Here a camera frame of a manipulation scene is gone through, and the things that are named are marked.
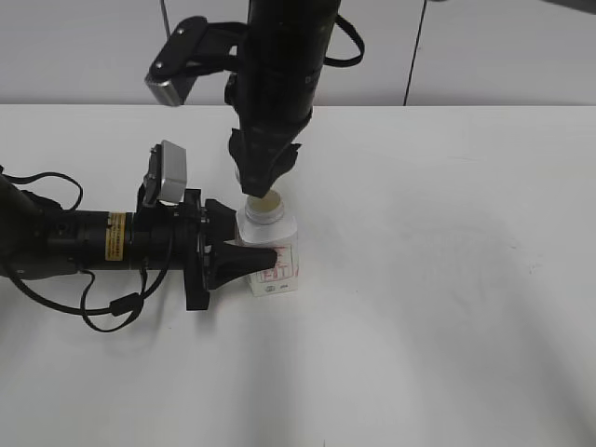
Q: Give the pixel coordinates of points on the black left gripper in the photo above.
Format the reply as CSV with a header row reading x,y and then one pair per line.
x,y
170,237

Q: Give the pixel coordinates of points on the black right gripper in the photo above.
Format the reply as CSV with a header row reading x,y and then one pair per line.
x,y
273,108

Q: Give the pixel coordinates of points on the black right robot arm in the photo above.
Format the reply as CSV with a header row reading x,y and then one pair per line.
x,y
281,57

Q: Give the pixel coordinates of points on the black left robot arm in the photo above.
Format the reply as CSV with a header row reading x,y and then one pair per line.
x,y
40,239

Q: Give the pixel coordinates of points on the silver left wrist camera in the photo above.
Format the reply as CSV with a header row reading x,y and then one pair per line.
x,y
166,177

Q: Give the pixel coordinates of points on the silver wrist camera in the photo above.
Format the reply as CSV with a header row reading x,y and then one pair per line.
x,y
166,177
197,47

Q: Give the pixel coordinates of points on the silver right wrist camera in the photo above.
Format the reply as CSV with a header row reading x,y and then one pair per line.
x,y
197,47

